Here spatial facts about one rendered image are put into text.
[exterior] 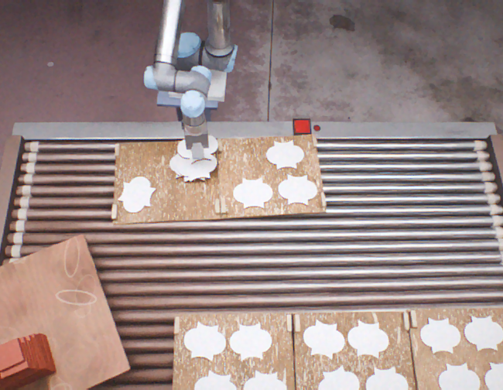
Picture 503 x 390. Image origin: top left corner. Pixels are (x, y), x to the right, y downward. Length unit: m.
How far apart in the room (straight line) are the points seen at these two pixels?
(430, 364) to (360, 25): 2.60
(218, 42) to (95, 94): 1.58
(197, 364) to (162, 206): 0.60
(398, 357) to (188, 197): 0.97
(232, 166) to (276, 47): 1.73
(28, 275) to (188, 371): 0.63
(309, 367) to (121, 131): 1.20
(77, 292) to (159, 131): 0.75
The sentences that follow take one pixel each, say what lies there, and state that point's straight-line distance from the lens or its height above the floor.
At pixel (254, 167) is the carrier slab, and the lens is 1.99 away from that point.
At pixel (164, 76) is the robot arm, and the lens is 1.71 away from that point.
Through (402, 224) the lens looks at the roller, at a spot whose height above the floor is 0.92.
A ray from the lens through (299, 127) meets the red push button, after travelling 2.11.
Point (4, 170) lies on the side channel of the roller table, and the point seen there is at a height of 0.95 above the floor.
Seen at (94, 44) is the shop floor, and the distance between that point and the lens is 3.70.
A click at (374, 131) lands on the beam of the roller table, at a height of 0.92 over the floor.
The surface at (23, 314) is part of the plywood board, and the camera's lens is 1.83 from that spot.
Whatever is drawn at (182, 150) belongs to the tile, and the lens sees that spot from 1.87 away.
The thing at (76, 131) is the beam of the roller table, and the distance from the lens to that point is 2.19.
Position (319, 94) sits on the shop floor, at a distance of 3.38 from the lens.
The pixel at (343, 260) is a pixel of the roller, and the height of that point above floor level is 0.92.
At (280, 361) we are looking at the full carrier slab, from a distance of 1.79.
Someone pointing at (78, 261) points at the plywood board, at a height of 1.04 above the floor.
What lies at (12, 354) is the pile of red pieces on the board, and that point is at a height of 1.27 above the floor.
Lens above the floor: 2.71
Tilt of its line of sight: 66 degrees down
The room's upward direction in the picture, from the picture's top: 6 degrees clockwise
